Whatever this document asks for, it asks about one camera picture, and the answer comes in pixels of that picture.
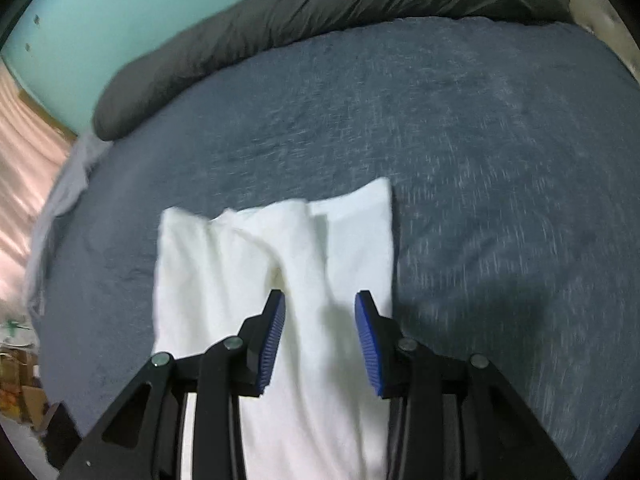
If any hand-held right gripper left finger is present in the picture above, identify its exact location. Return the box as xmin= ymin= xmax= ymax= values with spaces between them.
xmin=60 ymin=289 xmax=287 ymax=480

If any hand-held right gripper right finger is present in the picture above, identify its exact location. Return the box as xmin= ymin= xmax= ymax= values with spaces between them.
xmin=355 ymin=289 xmax=576 ymax=480

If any white long-sleeved shirt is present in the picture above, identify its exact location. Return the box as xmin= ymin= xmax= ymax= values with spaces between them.
xmin=150 ymin=176 xmax=396 ymax=480

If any pile of cardboard boxes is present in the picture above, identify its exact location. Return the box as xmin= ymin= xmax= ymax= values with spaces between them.
xmin=0 ymin=345 xmax=51 ymax=431

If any clear plastic bag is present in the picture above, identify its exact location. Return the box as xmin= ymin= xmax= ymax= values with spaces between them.
xmin=0 ymin=315 xmax=36 ymax=346

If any blue patterned bed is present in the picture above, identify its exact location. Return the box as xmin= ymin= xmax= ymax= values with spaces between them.
xmin=37 ymin=15 xmax=640 ymax=480

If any light grey blanket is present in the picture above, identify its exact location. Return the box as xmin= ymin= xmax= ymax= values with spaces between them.
xmin=25 ymin=132 xmax=113 ymax=321

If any pink curtain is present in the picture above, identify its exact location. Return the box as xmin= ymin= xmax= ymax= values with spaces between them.
xmin=0 ymin=55 xmax=78 ymax=306

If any wooden board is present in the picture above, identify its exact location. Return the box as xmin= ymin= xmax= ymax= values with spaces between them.
xmin=20 ymin=92 xmax=80 ymax=138

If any dark grey pillow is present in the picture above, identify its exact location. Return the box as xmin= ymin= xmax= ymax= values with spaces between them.
xmin=91 ymin=0 xmax=573 ymax=142

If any cream tufted headboard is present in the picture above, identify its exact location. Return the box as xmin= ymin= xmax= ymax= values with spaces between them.
xmin=565 ymin=0 xmax=640 ymax=76

